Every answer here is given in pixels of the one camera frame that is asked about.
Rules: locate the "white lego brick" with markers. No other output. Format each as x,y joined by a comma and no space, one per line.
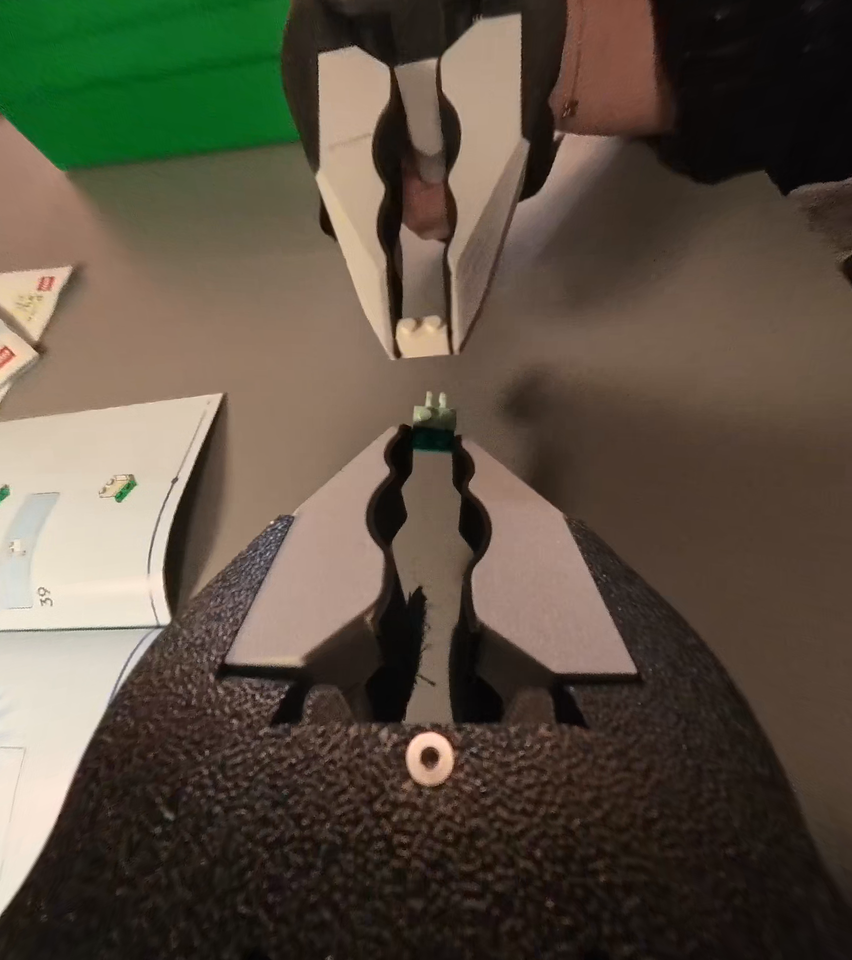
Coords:
426,339

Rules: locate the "person's right hand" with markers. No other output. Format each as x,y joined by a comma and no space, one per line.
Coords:
426,210

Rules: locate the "person's right forearm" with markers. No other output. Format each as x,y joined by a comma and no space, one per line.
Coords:
621,90

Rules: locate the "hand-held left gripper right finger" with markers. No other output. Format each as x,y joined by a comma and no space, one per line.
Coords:
546,592

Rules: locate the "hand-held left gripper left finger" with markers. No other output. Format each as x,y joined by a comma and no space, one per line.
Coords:
321,592

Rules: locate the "green plastic bin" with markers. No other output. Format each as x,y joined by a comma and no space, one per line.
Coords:
133,75

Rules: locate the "open instruction booklet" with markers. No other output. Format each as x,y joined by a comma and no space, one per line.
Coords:
96,487

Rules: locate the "green mint lego plate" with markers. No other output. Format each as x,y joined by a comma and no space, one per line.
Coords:
435,431

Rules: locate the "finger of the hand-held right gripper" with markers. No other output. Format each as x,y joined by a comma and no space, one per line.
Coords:
490,187
351,195

